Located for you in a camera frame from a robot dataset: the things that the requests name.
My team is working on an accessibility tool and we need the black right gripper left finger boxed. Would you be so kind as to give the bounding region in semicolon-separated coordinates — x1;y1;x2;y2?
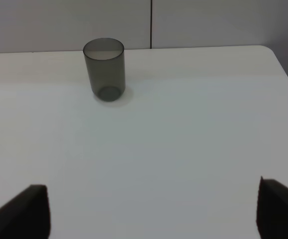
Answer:
0;185;51;239

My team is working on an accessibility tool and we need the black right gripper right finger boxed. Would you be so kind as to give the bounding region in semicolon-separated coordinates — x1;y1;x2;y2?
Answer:
256;178;288;239

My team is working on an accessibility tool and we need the grey translucent plastic cup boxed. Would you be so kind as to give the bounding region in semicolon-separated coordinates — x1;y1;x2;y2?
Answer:
83;38;126;102

